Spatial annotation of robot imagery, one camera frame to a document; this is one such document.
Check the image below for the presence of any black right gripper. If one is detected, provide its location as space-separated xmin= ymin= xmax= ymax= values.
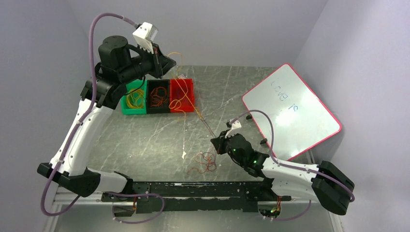
xmin=211 ymin=130 xmax=246 ymax=166

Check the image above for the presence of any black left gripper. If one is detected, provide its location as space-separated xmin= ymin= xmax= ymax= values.
xmin=119 ymin=40 xmax=176 ymax=84

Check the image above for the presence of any orange thin cable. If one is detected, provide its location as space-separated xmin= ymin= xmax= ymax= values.
xmin=187 ymin=126 xmax=219 ymax=175
xmin=149 ymin=86 xmax=169 ymax=108

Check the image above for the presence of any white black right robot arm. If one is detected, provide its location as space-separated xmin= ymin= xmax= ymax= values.
xmin=210 ymin=131 xmax=355 ymax=215

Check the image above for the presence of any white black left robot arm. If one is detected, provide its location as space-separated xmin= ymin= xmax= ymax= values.
xmin=37 ymin=35 xmax=176 ymax=201

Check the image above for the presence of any black plastic bin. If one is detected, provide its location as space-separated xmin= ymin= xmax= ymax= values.
xmin=146 ymin=79 xmax=170 ymax=114

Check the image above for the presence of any red plastic bin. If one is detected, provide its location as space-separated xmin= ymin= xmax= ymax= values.
xmin=169 ymin=78 xmax=195 ymax=113

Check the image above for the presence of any green plastic bin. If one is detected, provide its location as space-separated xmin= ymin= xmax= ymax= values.
xmin=120 ymin=80 xmax=147 ymax=115

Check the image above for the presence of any pink framed whiteboard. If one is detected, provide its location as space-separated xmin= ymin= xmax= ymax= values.
xmin=242 ymin=64 xmax=342 ymax=160

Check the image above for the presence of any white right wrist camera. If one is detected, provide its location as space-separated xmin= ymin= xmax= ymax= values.
xmin=225 ymin=120 xmax=242 ymax=138

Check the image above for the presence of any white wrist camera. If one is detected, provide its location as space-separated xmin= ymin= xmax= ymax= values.
xmin=225 ymin=120 xmax=242 ymax=138
xmin=132 ymin=22 xmax=158 ymax=54

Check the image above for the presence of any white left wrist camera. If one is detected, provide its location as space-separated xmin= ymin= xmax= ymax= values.
xmin=132 ymin=22 xmax=158 ymax=54

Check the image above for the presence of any yellow cable in green bin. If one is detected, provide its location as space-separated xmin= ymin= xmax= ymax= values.
xmin=126 ymin=88 xmax=146 ymax=109

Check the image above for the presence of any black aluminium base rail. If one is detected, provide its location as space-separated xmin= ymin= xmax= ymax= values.
xmin=53 ymin=182 xmax=292 ymax=215

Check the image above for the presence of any purple right arm hose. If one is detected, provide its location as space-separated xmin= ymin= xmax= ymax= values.
xmin=229 ymin=110 xmax=355 ymax=222

